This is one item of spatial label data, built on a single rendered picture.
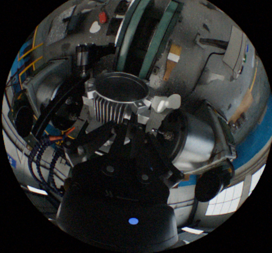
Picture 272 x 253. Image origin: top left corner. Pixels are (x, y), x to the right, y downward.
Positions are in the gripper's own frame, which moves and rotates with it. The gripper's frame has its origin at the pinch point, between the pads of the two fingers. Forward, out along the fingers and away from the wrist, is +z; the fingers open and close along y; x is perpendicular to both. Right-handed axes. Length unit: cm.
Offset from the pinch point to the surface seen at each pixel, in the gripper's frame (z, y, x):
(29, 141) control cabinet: 38, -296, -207
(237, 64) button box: -9.0, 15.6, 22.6
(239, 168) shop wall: 21, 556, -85
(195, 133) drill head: 2.9, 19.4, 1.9
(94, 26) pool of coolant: 16, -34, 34
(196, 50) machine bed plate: 15.7, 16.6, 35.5
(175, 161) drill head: 0.0, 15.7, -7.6
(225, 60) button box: -5.9, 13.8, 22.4
